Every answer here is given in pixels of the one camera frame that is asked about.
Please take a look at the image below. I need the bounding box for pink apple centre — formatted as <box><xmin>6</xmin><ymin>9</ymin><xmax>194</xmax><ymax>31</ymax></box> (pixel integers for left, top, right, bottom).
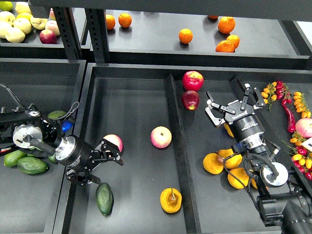
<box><xmin>150</xmin><ymin>126</ymin><xmax>172</xmax><ymax>149</ymax></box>

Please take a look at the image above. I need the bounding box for bright red apple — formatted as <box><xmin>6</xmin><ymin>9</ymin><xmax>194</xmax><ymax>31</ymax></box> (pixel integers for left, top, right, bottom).
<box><xmin>182</xmin><ymin>71</ymin><xmax>204</xmax><ymax>92</ymax></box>

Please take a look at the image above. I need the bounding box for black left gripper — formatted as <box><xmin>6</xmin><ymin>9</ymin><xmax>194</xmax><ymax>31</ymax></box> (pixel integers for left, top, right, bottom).
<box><xmin>55</xmin><ymin>135</ymin><xmax>124</xmax><ymax>186</ymax></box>

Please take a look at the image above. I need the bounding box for dark green avocado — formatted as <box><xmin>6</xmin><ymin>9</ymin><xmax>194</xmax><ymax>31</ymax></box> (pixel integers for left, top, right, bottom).
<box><xmin>96</xmin><ymin>182</ymin><xmax>114</xmax><ymax>215</ymax></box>

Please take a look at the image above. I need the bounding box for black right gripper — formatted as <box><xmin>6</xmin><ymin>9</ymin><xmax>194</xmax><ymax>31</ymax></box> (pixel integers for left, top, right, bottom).
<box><xmin>205</xmin><ymin>83</ymin><xmax>266</xmax><ymax>150</ymax></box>

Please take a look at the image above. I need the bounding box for yellow pear with stem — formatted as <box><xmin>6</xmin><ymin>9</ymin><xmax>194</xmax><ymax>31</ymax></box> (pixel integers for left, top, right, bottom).
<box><xmin>160</xmin><ymin>188</ymin><xmax>182</xmax><ymax>214</ymax></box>

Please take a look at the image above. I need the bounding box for red apple on shelf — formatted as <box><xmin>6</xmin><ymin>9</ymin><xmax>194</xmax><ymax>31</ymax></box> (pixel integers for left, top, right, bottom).
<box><xmin>39</xmin><ymin>29</ymin><xmax>57</xmax><ymax>44</ymax></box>

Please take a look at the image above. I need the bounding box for pink peach right edge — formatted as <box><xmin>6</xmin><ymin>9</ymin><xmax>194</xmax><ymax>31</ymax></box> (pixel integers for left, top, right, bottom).
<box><xmin>295</xmin><ymin>118</ymin><xmax>312</xmax><ymax>138</ymax></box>

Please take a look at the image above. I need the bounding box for yellow pear left pile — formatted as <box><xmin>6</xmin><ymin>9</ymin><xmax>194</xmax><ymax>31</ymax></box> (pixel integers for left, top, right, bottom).
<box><xmin>203</xmin><ymin>153</ymin><xmax>224</xmax><ymax>175</ymax></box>

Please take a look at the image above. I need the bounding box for pink apple left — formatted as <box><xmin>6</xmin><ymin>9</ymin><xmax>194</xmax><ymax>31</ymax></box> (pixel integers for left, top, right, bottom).
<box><xmin>103</xmin><ymin>134</ymin><xmax>123</xmax><ymax>152</ymax></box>

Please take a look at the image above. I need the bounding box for dark red apple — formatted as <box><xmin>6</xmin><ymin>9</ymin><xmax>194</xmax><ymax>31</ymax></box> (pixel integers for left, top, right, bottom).
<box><xmin>181</xmin><ymin>90</ymin><xmax>199</xmax><ymax>111</ymax></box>

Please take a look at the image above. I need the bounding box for pink apple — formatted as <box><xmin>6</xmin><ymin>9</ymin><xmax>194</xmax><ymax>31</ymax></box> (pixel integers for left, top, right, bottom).
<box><xmin>103</xmin><ymin>134</ymin><xmax>123</xmax><ymax>152</ymax></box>
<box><xmin>150</xmin><ymin>126</ymin><xmax>172</xmax><ymax>149</ymax></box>

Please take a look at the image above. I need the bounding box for large orange on shelf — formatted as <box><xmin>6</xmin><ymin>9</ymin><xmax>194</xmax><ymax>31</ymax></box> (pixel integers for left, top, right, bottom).
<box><xmin>218</xmin><ymin>16</ymin><xmax>235</xmax><ymax>34</ymax></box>

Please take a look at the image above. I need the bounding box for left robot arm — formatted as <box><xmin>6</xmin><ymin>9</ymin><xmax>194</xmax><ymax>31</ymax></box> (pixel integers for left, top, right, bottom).
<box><xmin>0</xmin><ymin>84</ymin><xmax>124</xmax><ymax>186</ymax></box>

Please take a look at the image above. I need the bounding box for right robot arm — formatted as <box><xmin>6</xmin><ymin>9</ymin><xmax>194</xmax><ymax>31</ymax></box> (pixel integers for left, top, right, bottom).
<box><xmin>205</xmin><ymin>84</ymin><xmax>312</xmax><ymax>234</ymax></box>

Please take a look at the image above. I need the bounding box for red chili pepper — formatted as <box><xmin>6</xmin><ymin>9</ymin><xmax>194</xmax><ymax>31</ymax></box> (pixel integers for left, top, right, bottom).
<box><xmin>281</xmin><ymin>99</ymin><xmax>296</xmax><ymax>133</ymax></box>

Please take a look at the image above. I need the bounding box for orange on shelf centre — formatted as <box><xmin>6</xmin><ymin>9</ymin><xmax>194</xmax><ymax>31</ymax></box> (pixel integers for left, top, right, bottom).
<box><xmin>178</xmin><ymin>28</ymin><xmax>193</xmax><ymax>44</ymax></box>

